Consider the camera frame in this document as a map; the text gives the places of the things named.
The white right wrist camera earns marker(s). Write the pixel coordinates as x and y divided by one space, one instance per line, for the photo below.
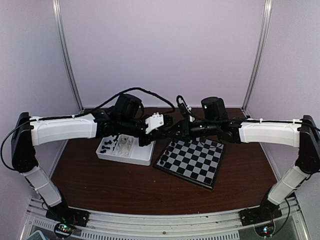
190 114

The black silver chessboard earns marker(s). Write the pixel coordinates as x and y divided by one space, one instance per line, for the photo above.
196 161

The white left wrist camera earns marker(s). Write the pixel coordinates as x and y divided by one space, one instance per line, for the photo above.
154 122

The right aluminium frame post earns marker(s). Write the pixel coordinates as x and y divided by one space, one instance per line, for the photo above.
264 30

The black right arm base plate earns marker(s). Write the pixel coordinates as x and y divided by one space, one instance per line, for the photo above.
253 216

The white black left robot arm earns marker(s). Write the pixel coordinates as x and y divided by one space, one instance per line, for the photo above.
94 123

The white compartment tray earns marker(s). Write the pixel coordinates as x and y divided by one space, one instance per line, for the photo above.
138 155

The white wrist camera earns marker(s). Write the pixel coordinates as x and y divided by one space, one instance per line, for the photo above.
190 114
154 122

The aluminium front rail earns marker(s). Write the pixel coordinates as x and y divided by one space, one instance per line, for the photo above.
223 225

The right round circuit board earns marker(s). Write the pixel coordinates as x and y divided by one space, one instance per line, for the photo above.
265 230

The round circuit board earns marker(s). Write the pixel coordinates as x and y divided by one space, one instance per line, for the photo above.
265 230
62 230

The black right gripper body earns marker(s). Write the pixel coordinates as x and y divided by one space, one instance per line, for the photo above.
186 134

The left aluminium frame post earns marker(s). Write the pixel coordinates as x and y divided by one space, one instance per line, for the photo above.
66 57

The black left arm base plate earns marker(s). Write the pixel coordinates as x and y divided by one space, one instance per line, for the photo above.
74 217

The aluminium frame post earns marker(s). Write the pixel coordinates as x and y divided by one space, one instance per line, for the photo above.
66 57
264 30

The blue plastic basket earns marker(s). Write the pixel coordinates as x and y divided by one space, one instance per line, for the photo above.
37 235

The white chess piece pile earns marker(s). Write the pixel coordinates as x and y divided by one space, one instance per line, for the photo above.
123 146

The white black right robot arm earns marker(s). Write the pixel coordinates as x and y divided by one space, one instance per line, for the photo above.
298 133

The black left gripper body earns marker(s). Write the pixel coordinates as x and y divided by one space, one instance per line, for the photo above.
149 139

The left round circuit board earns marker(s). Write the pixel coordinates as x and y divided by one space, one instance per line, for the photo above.
62 230

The black chess piece pile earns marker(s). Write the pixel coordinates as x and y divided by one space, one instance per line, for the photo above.
106 146

